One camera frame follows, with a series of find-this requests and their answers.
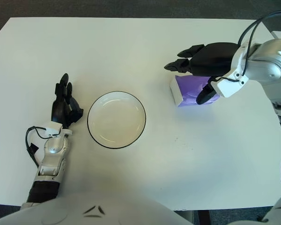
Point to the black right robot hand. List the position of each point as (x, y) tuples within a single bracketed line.
[(213, 59)]

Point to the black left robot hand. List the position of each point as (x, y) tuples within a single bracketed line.
[(58, 110)]

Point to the purple tissue paper pack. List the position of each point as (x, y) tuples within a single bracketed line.
[(189, 91)]

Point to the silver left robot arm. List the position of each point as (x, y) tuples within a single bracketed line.
[(53, 145)]

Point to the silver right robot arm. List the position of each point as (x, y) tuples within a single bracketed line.
[(269, 63)]

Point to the white plate black rim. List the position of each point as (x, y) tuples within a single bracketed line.
[(117, 122)]

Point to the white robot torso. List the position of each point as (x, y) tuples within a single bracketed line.
[(96, 211)]

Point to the grey table leg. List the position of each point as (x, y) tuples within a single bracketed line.
[(200, 218)]

